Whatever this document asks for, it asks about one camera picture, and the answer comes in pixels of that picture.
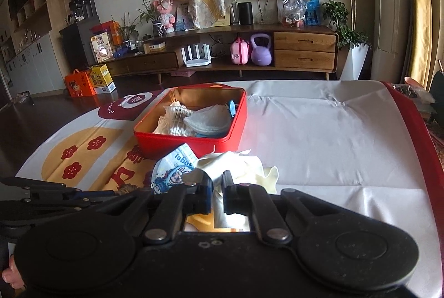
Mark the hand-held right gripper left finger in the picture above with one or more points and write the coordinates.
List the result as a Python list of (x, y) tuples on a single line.
[(197, 197)]

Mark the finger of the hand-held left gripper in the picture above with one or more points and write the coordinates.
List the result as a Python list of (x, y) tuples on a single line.
[(34, 187), (52, 204)]

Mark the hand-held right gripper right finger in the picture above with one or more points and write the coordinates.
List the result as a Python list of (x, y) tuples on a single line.
[(236, 197)]

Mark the blue printed mask packet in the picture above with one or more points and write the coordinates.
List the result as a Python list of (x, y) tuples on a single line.
[(171, 169)]

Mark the red tin box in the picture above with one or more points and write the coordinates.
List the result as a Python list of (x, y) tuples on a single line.
[(180, 147)]

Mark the cotton swab pack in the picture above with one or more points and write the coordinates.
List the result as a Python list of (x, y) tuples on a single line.
[(178, 123)]

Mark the grey mesh pad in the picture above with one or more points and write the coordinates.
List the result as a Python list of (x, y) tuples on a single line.
[(208, 119)]

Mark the blue glove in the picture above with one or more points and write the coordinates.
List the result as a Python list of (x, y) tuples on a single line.
[(231, 107)]

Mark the person's left hand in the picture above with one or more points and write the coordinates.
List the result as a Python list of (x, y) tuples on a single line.
[(13, 273)]

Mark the pink slippers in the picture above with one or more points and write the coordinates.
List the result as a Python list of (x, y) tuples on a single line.
[(23, 97)]

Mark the printed white red tablecloth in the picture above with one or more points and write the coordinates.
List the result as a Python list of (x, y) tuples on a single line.
[(312, 131)]

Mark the orange gift bag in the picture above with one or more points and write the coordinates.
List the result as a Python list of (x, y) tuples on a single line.
[(79, 85)]

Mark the white storage cabinets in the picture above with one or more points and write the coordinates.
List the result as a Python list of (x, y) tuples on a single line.
[(38, 66)]

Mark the pink flat box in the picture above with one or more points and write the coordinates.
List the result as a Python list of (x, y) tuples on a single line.
[(184, 74)]

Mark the yellow carton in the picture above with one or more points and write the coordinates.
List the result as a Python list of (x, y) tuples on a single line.
[(102, 79)]

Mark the white router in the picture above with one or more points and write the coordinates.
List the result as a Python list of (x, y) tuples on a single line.
[(196, 63)]

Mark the dark wooden cabinet drawer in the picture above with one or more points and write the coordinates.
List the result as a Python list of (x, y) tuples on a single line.
[(152, 63)]

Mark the pink toy case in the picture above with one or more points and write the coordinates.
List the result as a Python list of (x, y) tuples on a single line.
[(240, 53)]

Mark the purple kettlebell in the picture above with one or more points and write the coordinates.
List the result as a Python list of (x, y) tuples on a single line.
[(261, 55)]

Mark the black cabinet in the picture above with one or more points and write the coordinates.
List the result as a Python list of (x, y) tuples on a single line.
[(76, 45)]

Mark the yellow white snack box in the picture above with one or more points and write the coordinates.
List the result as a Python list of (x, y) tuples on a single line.
[(101, 49)]

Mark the light wooden cabinet drawer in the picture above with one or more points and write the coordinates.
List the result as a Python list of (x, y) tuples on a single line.
[(305, 42), (305, 59)]

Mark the small wooden box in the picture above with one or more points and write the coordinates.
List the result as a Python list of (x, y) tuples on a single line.
[(154, 47)]

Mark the blue toy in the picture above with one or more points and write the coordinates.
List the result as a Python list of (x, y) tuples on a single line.
[(120, 51)]

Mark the wooden television cabinet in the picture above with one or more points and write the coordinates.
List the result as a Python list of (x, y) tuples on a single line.
[(215, 32)]

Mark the small dark teapot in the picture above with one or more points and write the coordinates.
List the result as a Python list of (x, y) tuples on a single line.
[(146, 37)]

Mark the potted plant striped pot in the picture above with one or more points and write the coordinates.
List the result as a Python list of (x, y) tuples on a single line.
[(158, 29)]

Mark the red gift boxes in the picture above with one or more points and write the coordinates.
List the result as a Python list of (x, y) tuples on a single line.
[(107, 29)]

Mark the blue picture box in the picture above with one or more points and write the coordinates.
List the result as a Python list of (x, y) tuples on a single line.
[(182, 17)]

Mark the small potted plant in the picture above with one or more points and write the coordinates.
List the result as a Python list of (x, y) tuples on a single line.
[(126, 31)]

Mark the clear glass vase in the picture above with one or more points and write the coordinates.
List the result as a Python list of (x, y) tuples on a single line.
[(234, 14)]

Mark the black speaker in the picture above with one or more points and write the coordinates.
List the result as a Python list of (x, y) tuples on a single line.
[(245, 14)]

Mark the potted tree white planter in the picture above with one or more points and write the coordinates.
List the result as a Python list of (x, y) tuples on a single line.
[(357, 59)]

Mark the black coffee machine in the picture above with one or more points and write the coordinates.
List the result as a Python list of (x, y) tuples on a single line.
[(83, 7)]

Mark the pink plush doll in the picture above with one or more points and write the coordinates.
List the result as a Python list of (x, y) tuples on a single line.
[(166, 12)]

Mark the clear plastic bag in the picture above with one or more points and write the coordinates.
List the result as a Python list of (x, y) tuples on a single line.
[(294, 8)]

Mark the blue plastic bottle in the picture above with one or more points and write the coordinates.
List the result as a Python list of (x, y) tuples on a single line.
[(313, 12)]

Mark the pink dish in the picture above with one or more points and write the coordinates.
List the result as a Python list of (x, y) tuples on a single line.
[(414, 81)]

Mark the white standing air conditioner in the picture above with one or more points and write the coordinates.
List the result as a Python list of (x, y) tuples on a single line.
[(392, 0)]

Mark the yellow curtain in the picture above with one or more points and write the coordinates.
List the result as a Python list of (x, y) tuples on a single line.
[(419, 24)]

